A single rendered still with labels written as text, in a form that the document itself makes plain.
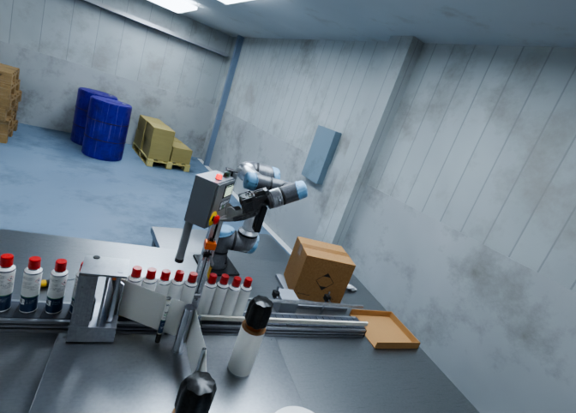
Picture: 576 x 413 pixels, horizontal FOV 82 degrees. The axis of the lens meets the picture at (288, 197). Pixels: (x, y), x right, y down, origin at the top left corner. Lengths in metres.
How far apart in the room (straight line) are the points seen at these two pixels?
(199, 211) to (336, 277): 0.94
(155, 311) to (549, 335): 2.50
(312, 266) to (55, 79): 6.57
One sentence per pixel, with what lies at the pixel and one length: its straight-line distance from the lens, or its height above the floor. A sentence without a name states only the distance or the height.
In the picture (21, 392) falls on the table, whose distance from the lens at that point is 1.34.
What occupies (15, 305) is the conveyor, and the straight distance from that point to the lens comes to 1.55.
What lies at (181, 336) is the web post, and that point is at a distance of 1.32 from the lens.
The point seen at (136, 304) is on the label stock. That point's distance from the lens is 1.38.
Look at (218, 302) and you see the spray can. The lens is 1.50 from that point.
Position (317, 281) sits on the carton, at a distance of 1.91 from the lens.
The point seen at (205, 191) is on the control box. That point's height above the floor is 1.43.
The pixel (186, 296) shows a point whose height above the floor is 0.99.
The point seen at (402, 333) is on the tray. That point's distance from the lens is 2.15.
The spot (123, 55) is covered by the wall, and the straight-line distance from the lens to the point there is 7.68.
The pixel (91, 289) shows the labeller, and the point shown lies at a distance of 1.26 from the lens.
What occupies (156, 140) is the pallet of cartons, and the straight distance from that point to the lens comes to 6.54.
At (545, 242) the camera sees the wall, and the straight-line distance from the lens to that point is 2.94.
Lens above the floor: 1.82
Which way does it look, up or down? 15 degrees down
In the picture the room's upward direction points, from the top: 19 degrees clockwise
